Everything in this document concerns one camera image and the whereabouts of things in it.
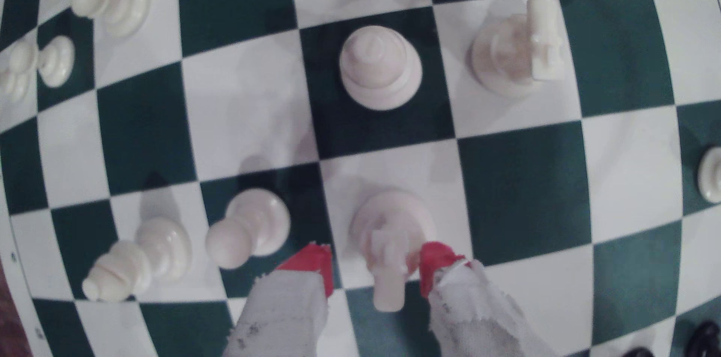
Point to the green and white chess mat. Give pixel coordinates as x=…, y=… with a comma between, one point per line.
x=524, y=188

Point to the red gripper finger white wrap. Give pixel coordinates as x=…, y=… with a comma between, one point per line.
x=473, y=312
x=281, y=312

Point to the white chess piece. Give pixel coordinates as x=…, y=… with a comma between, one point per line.
x=711, y=174

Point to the white chess knight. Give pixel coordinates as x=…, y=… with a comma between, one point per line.
x=388, y=216
x=507, y=53

